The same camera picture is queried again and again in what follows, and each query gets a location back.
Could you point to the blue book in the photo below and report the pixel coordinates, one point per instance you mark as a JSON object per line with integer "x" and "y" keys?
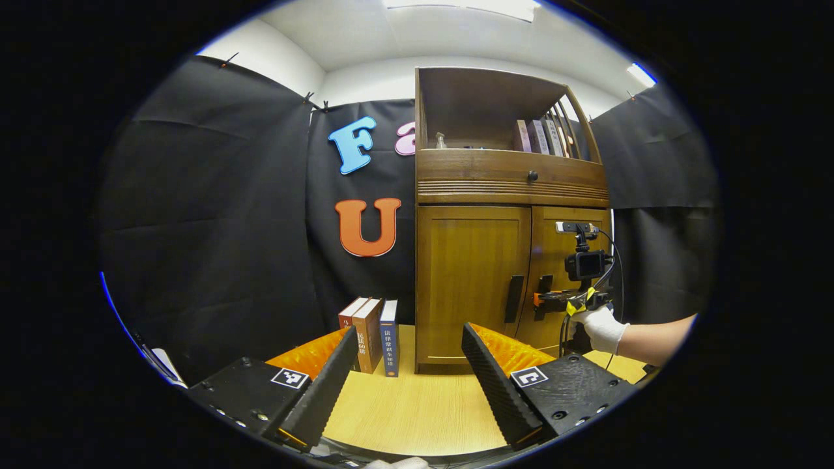
{"x": 389, "y": 339}

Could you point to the wooden double-door shoe cabinet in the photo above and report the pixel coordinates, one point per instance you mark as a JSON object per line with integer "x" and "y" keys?
{"x": 475, "y": 104}

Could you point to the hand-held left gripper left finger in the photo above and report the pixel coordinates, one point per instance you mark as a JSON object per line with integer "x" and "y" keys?
{"x": 322, "y": 391}

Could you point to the wooden shoe cabinet door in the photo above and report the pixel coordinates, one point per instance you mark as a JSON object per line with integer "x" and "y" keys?
{"x": 554, "y": 251}
{"x": 469, "y": 280}

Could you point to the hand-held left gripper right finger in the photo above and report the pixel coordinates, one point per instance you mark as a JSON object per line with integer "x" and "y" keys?
{"x": 495, "y": 387}

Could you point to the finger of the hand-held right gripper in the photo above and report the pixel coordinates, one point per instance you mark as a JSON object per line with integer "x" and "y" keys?
{"x": 552, "y": 303}

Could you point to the wooden cabinet drawer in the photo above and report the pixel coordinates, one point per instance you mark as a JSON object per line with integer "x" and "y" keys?
{"x": 482, "y": 166}

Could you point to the red and white book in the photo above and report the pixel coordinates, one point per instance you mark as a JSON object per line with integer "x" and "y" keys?
{"x": 346, "y": 316}

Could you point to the small ceiling light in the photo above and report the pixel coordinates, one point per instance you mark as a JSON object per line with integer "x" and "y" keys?
{"x": 642, "y": 74}

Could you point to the grey book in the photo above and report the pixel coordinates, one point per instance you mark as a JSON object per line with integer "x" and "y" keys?
{"x": 539, "y": 137}

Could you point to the brown book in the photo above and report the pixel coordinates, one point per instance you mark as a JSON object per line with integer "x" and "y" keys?
{"x": 369, "y": 339}

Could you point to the black backdrop cloth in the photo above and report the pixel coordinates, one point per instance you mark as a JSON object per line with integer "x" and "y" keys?
{"x": 215, "y": 228}

